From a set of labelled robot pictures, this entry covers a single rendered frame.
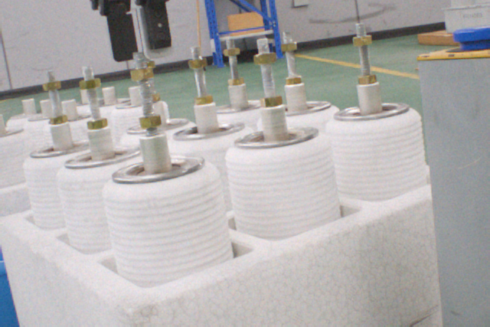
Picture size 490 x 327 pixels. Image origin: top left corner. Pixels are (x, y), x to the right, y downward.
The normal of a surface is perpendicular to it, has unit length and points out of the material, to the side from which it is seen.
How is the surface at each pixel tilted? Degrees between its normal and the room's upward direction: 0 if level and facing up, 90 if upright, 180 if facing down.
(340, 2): 90
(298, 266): 90
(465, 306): 90
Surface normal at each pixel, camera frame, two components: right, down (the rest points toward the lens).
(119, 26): 0.52, 0.07
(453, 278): -0.82, 0.22
